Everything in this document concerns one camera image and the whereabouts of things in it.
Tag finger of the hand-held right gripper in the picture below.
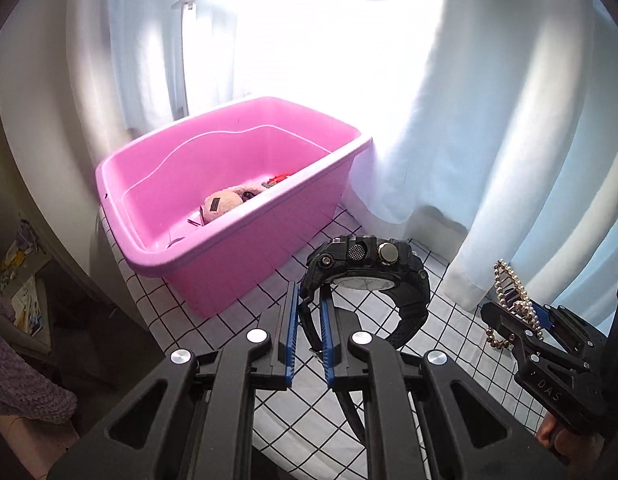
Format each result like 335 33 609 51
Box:
529 304 608 362
480 302 540 362

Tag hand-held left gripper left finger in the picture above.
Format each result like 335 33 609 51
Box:
49 281 300 480

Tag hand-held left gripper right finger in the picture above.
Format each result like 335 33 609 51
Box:
320 296 570 480

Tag pearl hair clip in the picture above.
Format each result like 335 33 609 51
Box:
485 259 544 350

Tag black wrist watch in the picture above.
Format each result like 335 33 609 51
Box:
296 234 432 446

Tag pink plastic tub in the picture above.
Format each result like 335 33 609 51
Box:
95 96 374 319

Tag pink plush toy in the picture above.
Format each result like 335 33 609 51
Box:
186 172 297 228

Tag person's right hand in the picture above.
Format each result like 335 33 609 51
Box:
535 411 610 462

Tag white grid tablecloth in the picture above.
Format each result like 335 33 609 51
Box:
96 200 580 461

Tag purple knitted cloth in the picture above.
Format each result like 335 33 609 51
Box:
0 292 80 423

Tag colourful printed booklets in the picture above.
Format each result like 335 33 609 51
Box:
0 217 46 337

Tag sheer white curtain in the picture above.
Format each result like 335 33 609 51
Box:
69 0 240 136

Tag window frame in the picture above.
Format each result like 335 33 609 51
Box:
170 0 202 120

